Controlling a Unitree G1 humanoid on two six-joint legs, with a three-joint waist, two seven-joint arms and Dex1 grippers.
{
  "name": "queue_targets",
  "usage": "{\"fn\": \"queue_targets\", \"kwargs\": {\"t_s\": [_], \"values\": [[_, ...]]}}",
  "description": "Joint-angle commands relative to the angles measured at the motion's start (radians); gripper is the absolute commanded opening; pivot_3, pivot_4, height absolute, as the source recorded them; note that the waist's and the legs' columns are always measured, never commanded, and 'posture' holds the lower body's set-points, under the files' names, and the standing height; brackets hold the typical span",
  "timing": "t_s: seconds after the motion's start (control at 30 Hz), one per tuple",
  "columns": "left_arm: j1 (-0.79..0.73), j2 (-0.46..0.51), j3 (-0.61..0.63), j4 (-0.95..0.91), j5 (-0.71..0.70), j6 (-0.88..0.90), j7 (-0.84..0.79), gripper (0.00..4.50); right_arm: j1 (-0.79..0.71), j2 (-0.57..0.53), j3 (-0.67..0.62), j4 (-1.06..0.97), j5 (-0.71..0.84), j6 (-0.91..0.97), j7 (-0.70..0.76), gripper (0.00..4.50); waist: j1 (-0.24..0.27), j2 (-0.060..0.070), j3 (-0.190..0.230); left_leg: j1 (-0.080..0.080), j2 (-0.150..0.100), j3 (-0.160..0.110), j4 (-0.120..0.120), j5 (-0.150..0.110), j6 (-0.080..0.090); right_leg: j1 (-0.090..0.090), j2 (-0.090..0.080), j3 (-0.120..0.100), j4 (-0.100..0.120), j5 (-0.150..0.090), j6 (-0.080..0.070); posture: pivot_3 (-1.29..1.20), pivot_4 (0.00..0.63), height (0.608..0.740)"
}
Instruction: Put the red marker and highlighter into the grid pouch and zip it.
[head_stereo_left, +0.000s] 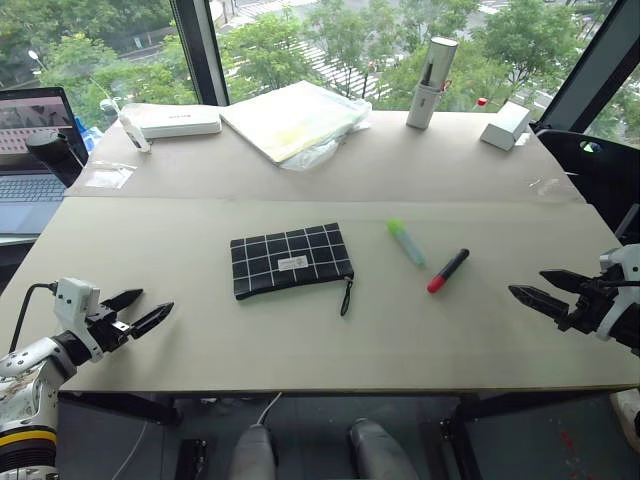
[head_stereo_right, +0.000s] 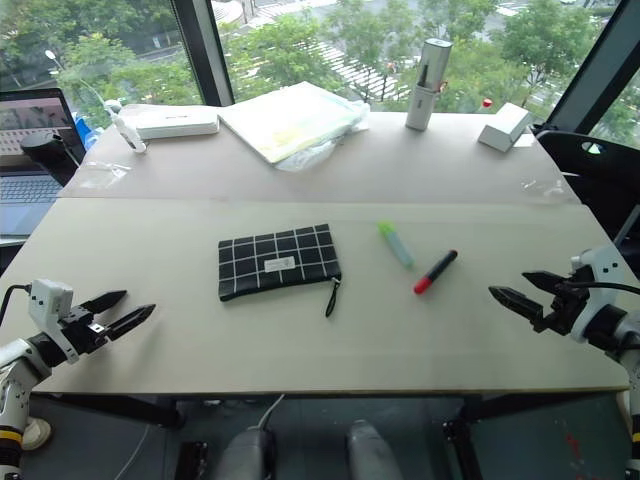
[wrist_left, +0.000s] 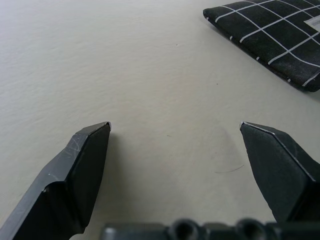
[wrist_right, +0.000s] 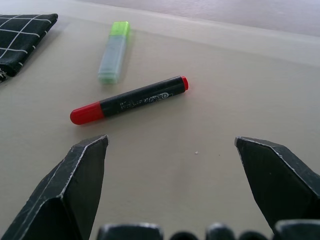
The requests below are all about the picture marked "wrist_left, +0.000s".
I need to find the black white-grid folded cloth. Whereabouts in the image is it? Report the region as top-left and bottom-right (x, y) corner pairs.
(202, 0), (320, 93)

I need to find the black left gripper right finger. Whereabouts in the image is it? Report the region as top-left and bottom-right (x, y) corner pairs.
(239, 121), (320, 224)

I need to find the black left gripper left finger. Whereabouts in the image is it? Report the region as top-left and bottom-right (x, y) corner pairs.
(0, 121), (112, 240)

